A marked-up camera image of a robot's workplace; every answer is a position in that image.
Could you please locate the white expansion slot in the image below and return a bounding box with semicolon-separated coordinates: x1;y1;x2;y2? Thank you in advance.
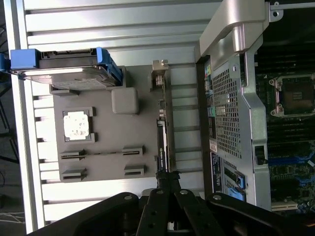
271;201;299;212

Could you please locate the green motherboard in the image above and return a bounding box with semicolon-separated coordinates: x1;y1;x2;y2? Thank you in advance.
254;71;315;214

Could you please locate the blue expansion slot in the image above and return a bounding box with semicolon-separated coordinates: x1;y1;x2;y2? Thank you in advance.
268;156;310;167

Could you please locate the grey plastic parts rack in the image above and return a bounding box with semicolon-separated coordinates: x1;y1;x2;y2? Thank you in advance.
49;65;154;184

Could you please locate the silver CPU chip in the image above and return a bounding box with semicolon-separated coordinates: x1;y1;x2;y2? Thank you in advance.
63;114;91;141

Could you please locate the open black PC case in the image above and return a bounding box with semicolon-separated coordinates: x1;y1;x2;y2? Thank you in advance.
195;0;315;217

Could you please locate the CPU socket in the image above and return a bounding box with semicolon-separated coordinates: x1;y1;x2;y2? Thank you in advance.
269;73;315;118

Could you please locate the hard disk in blue caddy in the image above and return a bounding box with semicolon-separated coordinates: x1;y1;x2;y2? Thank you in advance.
9;48;124;91

